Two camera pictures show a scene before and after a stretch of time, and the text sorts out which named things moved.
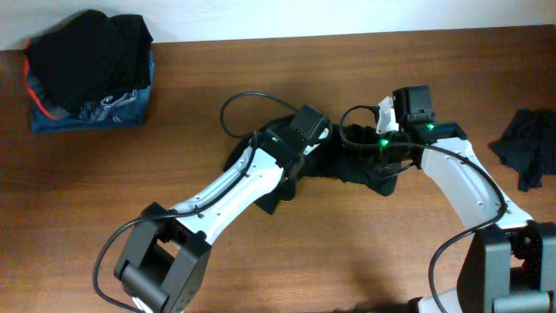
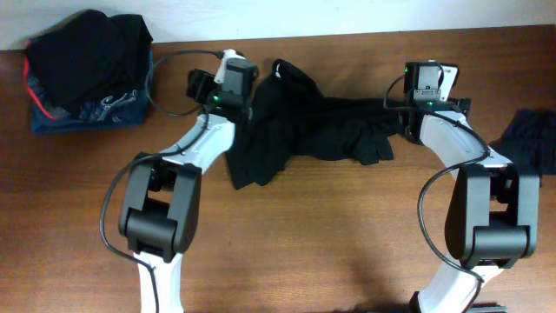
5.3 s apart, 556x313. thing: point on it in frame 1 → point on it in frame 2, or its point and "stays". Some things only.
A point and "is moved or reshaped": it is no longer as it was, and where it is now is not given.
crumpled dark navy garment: [528, 146] stays
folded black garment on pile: [88, 57] stays
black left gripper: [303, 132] → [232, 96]
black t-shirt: [353, 151] is moved or reshaped
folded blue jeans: [124, 109] stays
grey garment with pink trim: [53, 110] stays
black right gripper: [393, 163] → [465, 106]
